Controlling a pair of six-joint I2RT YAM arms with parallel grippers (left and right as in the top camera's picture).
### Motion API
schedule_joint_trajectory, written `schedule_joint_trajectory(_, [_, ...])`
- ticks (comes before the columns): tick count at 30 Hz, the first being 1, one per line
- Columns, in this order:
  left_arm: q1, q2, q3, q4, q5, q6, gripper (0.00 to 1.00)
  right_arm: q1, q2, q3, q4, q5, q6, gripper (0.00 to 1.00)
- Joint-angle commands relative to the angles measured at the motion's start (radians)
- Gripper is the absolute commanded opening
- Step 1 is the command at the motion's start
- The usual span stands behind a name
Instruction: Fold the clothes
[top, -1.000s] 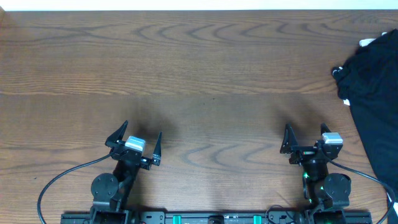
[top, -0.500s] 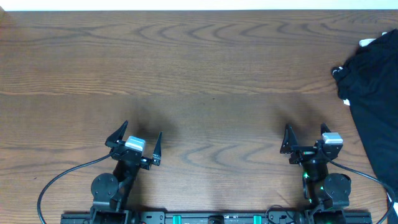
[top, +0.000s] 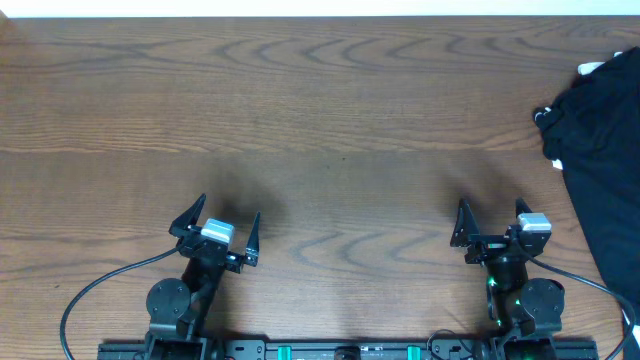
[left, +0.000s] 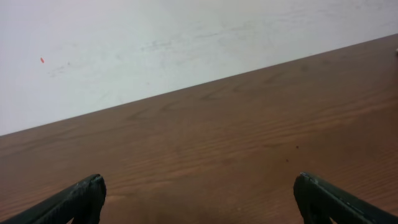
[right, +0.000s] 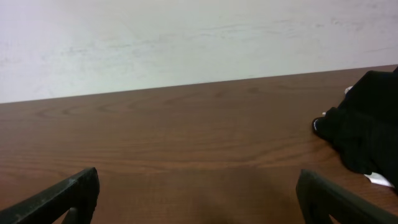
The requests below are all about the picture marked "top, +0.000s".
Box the black polo shirt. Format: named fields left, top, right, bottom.
left=532, top=46, right=640, bottom=360

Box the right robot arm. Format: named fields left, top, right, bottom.
left=450, top=199, right=565, bottom=360

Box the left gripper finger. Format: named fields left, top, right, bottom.
left=245, top=212, right=261, bottom=267
left=169, top=194, right=206, bottom=237

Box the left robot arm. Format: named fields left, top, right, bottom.
left=143, top=195, right=261, bottom=359

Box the white shirt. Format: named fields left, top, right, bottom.
left=534, top=51, right=640, bottom=341

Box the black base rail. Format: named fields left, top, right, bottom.
left=97, top=335, right=599, bottom=360

